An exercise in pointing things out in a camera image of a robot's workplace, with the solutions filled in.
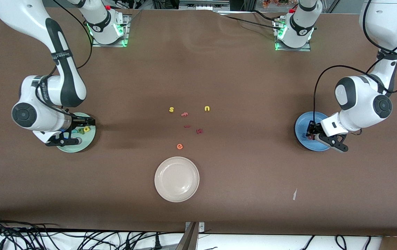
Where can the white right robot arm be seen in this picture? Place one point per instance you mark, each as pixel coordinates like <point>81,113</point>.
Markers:
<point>70,83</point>

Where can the grey metal post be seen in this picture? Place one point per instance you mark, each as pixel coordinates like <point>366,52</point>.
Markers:
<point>188,241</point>

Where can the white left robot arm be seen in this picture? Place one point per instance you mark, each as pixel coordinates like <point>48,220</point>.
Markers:
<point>365,100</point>

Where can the green plate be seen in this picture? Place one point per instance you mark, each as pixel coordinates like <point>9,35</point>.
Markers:
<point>88,142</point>

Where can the metal frame device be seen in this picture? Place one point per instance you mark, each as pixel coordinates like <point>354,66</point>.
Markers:
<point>203,5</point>

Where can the metal corner bracket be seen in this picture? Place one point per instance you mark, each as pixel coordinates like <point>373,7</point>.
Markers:
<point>201,227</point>

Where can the black power plug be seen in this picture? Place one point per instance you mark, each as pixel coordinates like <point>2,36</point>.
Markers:
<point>157,242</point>

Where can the beige plate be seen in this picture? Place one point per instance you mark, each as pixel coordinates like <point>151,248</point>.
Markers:
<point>177,179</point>

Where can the white paper scrap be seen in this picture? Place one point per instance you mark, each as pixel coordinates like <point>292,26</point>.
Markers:
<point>294,195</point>

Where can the blue plate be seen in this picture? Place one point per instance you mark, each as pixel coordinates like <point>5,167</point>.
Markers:
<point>301,130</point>

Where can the orange decorative object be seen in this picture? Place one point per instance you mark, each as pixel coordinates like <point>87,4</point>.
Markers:
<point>278,2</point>

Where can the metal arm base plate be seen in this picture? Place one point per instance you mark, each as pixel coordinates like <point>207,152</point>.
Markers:
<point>294,49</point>
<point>125,29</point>

